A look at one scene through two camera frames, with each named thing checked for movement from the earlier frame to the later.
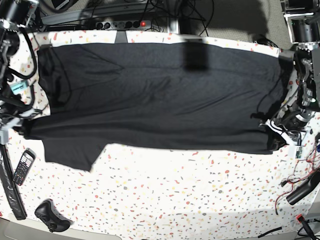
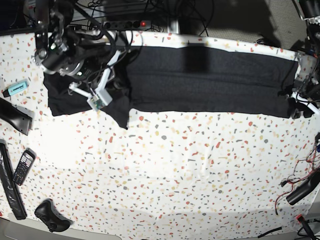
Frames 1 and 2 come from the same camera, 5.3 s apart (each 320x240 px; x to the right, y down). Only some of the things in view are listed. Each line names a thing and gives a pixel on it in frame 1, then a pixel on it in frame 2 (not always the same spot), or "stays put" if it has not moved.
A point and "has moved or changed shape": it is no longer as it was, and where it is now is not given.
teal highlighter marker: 18,86 stays put
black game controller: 47,211 stays put
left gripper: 9,117 -> 98,50
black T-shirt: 196,97 has moved or changed shape
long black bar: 10,185 stays put
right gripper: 290,123 -> 298,101
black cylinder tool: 306,188 stays put
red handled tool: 300,218 stays put
